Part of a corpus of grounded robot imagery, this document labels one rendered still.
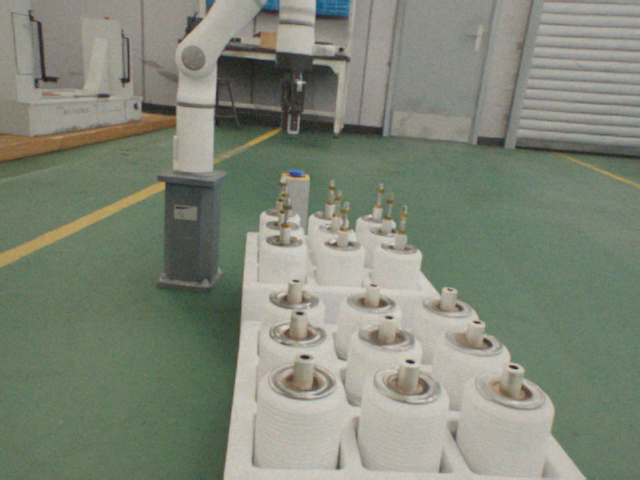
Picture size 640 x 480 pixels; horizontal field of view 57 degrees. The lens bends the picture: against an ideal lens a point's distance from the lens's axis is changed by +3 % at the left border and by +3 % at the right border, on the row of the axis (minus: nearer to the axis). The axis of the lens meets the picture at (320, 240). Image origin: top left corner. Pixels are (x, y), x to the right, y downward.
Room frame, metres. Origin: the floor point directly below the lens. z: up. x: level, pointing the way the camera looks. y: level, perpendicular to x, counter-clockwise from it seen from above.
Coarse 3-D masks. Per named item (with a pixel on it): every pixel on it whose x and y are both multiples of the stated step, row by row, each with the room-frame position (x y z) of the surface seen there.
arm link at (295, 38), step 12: (288, 24) 1.19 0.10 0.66; (300, 24) 1.19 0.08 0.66; (288, 36) 1.19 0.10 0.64; (300, 36) 1.19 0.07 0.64; (312, 36) 1.21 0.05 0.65; (276, 48) 1.21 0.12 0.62; (288, 48) 1.18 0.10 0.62; (300, 48) 1.19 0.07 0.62; (312, 48) 1.21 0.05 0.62; (324, 48) 1.19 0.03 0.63
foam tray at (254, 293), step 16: (256, 240) 1.33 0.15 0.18; (304, 240) 1.37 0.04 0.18; (256, 256) 1.21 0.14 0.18; (256, 272) 1.11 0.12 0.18; (368, 272) 1.18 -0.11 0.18; (256, 288) 1.02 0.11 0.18; (272, 288) 1.03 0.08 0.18; (304, 288) 1.04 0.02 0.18; (320, 288) 1.05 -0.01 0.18; (336, 288) 1.06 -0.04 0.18; (352, 288) 1.06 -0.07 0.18; (432, 288) 1.11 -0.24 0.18; (256, 304) 1.02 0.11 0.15; (336, 304) 1.04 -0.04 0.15; (400, 304) 1.06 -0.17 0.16; (416, 304) 1.06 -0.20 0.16; (256, 320) 1.02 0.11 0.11; (336, 320) 1.04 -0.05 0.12
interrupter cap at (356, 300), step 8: (352, 296) 0.83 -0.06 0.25; (360, 296) 0.83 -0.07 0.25; (384, 296) 0.84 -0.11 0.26; (352, 304) 0.80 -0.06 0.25; (360, 304) 0.81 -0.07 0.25; (384, 304) 0.81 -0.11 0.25; (392, 304) 0.81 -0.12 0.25; (368, 312) 0.78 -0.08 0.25; (376, 312) 0.78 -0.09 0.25; (384, 312) 0.78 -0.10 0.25
